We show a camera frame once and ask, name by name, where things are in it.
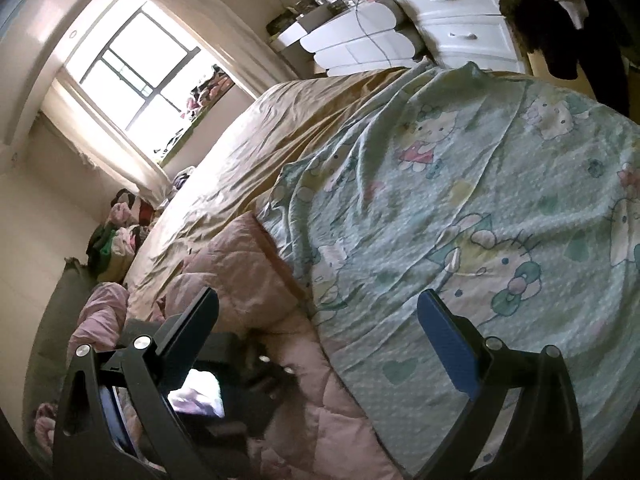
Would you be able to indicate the bed with tan sheet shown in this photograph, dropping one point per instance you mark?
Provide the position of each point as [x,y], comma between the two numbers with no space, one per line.
[240,140]

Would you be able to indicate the clothes on green windowsill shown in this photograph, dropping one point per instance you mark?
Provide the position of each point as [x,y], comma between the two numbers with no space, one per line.
[210,91]

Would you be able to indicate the white dresser with drawers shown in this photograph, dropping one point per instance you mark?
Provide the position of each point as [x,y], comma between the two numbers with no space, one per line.
[450,10]

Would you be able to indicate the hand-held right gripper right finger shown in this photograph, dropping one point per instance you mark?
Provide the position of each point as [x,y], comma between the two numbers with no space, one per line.
[445,332]

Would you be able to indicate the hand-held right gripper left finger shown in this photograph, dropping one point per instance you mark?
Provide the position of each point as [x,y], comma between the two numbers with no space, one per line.
[194,319]

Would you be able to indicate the dark hanging clothes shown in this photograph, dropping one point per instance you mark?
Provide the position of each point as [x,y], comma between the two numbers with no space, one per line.
[600,20]

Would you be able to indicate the pink quilted comforter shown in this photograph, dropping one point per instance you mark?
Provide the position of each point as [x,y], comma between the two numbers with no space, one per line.
[240,270]

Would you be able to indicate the white curtain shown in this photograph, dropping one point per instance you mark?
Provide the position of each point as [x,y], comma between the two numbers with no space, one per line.
[235,35]
[102,145]

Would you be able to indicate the window with dark frame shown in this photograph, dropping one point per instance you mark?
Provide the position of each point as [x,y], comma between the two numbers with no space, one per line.
[130,60]

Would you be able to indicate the pile of colourful clothes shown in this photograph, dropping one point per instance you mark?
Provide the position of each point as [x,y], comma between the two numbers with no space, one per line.
[125,235]

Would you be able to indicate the cartoon cat printed blanket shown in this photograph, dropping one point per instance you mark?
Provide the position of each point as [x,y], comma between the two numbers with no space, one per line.
[450,210]

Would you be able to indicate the white scalloped vanity table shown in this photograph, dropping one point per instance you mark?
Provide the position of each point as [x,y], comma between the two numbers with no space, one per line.
[350,40]

